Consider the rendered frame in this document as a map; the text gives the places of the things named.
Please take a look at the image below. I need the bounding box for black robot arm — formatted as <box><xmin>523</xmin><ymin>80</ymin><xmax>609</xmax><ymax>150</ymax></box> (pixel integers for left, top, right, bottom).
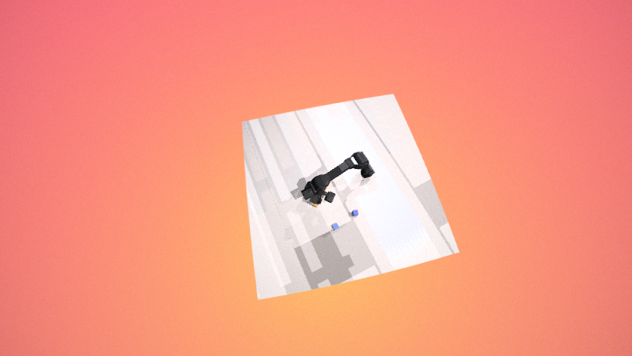
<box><xmin>301</xmin><ymin>151</ymin><xmax>375</xmax><ymax>204</ymax></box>

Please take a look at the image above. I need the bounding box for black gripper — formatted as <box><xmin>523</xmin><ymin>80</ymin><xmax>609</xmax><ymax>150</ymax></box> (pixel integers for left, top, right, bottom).
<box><xmin>305</xmin><ymin>181</ymin><xmax>336</xmax><ymax>203</ymax></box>

